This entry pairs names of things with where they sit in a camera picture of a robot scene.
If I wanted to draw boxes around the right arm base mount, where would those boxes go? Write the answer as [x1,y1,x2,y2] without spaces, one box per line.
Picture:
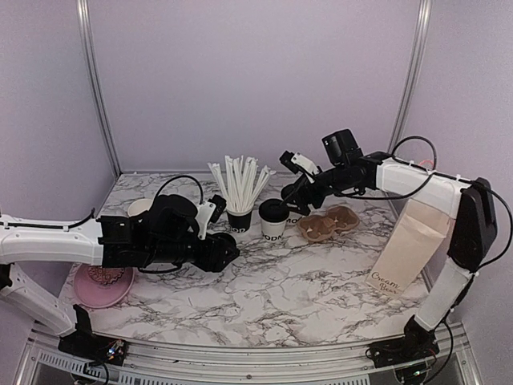
[366,316,439,368]

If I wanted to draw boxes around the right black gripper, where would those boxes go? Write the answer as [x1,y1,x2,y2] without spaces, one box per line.
[281,163,354,215]

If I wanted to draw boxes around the front aluminium rail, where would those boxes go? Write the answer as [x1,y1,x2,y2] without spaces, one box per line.
[12,322,484,384]

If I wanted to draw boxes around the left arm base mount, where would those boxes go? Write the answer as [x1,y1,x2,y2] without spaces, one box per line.
[58,305,128,366]

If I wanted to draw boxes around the black cup holding straws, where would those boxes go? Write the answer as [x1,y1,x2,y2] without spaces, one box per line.
[227,209,252,233]

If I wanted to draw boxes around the brown cardboard cup carrier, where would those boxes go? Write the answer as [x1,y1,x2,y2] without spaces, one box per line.
[297,205,360,243]

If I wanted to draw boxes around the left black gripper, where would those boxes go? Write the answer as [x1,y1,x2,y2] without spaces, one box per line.
[148,233,240,273]

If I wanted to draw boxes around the red patterned bowl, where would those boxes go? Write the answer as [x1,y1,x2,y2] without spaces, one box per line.
[87,266,125,286]

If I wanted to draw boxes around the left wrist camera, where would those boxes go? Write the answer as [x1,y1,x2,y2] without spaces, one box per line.
[195,194,227,241]

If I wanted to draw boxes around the stack of white paper cups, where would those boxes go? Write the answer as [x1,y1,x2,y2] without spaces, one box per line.
[127,198,153,217]

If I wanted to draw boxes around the right aluminium frame post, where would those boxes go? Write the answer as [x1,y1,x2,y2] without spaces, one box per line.
[388,0,433,151]

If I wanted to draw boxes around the pink plate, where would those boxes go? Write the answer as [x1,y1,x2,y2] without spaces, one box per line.
[73,265,135,309]

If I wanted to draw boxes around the left aluminium frame post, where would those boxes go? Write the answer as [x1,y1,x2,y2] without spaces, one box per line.
[76,0,122,178]

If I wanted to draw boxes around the bundle of white wrapped straws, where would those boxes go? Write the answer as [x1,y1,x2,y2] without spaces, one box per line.
[208,155,276,213]

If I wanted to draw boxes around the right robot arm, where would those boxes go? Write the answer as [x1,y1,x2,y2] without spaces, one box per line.
[280,129,499,359]

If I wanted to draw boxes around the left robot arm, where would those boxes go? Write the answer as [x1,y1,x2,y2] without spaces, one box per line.
[1,190,240,357]

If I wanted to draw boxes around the aluminium frame post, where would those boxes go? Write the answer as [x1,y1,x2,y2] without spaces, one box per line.
[388,0,433,151]
[76,0,122,178]

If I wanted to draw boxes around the kraft paper bag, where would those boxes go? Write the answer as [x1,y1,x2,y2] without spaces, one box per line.
[366,200,453,298]

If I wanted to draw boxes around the white paper coffee cup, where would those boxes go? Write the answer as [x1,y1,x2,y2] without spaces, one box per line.
[285,216,302,226]

